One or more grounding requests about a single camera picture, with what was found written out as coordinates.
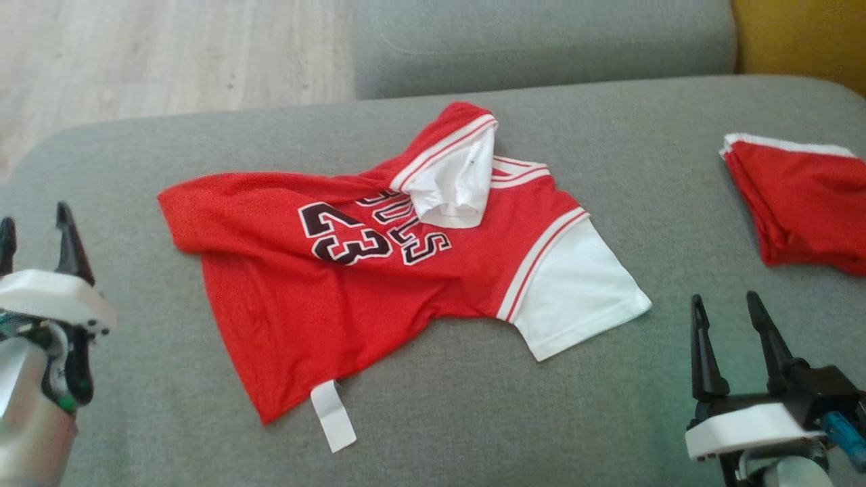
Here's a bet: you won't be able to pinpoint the yellow sofa cushion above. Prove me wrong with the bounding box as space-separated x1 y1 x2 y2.
731 0 866 99

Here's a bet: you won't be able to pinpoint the red basketball jersey white sleeves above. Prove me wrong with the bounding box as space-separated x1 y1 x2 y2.
157 101 653 454
719 133 866 277

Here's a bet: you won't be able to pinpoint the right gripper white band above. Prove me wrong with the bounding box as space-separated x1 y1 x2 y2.
685 291 866 462

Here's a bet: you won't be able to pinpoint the large grey sofa seat cushion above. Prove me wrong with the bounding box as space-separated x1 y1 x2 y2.
0 74 866 487

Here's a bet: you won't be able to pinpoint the grey sofa back cushion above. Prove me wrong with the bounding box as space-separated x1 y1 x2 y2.
353 0 738 101

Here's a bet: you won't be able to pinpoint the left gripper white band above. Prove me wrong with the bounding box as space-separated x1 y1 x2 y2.
0 202 117 411

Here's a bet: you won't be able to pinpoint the blue cable connector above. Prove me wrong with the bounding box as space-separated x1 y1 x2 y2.
822 411 866 469

